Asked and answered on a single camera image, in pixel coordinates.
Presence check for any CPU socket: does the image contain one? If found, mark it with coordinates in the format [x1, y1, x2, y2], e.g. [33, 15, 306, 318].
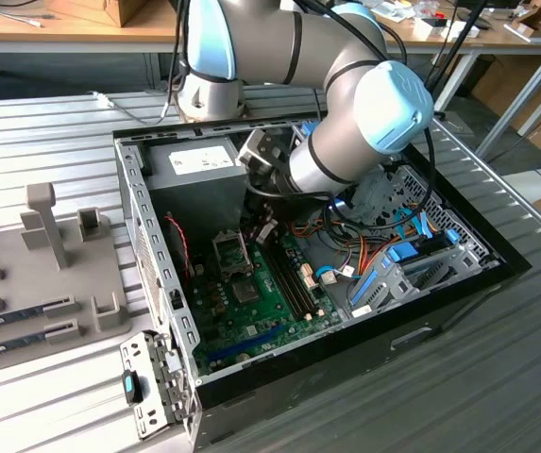
[228, 277, 265, 310]

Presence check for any grey lower disk bay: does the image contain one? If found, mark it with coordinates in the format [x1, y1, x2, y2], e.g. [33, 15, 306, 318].
[345, 249, 491, 323]

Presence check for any grey camera mount block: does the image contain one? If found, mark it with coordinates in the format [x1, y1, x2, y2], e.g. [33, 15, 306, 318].
[237, 127, 293, 176]

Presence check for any black blue latch knob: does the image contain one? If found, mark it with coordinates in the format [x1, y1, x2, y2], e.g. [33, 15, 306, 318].
[121, 369, 145, 407]

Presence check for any brown wooden box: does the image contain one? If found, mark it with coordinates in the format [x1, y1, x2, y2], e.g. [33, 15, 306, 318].
[45, 0, 147, 28]

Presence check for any metal expansion bracket cover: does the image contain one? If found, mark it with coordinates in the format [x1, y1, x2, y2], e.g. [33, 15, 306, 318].
[118, 329, 201, 443]

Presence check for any blue expansion slot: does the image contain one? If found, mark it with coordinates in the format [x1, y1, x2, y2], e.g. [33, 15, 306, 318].
[205, 324, 284, 367]

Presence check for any white paper box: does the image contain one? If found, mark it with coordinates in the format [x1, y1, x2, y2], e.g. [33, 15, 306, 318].
[413, 17, 482, 40]

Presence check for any small open cardboard box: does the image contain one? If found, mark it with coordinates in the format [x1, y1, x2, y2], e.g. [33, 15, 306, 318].
[510, 2, 541, 30]

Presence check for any perforated metal disk bay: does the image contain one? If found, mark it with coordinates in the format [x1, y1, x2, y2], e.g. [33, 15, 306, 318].
[362, 164, 505, 284]

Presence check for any blue disk carrier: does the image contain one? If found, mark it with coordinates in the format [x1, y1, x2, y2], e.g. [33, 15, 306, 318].
[385, 243, 421, 264]

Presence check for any black PC case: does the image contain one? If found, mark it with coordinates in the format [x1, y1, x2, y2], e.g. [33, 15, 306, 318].
[111, 107, 533, 453]

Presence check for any black RAM slot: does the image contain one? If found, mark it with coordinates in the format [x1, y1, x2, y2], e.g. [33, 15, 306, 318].
[260, 243, 309, 320]
[272, 238, 323, 316]

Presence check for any green motherboard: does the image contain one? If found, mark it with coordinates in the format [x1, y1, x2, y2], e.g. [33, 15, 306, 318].
[187, 230, 346, 378]

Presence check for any aluminium profile frame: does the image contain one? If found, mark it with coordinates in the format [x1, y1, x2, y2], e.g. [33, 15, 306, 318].
[475, 63, 541, 161]

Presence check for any red fan wire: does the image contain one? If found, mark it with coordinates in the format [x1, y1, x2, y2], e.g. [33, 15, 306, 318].
[163, 214, 193, 282]

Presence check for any grey power supply unit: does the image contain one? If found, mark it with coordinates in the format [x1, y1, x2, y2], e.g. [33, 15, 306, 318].
[144, 136, 251, 247]

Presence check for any blue bay rail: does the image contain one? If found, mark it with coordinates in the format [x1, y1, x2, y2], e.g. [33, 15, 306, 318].
[348, 271, 380, 309]

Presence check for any black case fan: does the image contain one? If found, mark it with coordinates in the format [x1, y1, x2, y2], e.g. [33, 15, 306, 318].
[162, 211, 194, 287]

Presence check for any red orange wire bundle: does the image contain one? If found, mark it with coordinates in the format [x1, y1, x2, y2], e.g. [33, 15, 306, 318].
[291, 219, 392, 280]

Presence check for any black tripod pole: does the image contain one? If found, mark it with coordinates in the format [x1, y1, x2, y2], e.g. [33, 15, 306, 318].
[415, 0, 491, 119]

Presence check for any grey parts rack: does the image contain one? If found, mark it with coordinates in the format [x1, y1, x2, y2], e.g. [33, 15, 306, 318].
[0, 181, 134, 378]

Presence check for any thin cable with pale plug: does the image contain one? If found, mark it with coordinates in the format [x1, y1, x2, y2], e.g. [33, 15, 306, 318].
[88, 44, 181, 126]

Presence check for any blue RAM stick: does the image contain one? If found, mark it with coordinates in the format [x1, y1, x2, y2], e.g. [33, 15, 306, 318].
[0, 329, 49, 363]
[0, 301, 47, 330]

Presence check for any white plug blue wire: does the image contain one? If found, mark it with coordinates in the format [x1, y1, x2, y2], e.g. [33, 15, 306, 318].
[315, 265, 338, 288]

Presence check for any grey metal drive cage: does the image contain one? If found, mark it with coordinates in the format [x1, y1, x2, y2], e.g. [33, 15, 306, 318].
[293, 120, 406, 228]

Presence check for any light blue disk wire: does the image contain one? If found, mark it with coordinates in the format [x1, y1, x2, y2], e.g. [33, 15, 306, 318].
[393, 206, 437, 241]

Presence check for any silver green CPU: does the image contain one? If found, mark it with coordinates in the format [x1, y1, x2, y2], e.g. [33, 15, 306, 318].
[231, 279, 262, 306]

